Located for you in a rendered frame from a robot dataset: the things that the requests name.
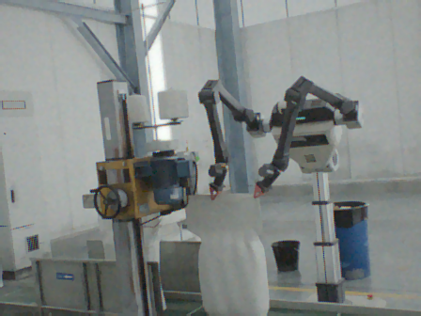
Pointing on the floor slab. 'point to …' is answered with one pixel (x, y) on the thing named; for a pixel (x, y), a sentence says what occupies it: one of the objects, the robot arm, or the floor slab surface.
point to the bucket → (287, 254)
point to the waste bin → (352, 238)
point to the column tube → (128, 283)
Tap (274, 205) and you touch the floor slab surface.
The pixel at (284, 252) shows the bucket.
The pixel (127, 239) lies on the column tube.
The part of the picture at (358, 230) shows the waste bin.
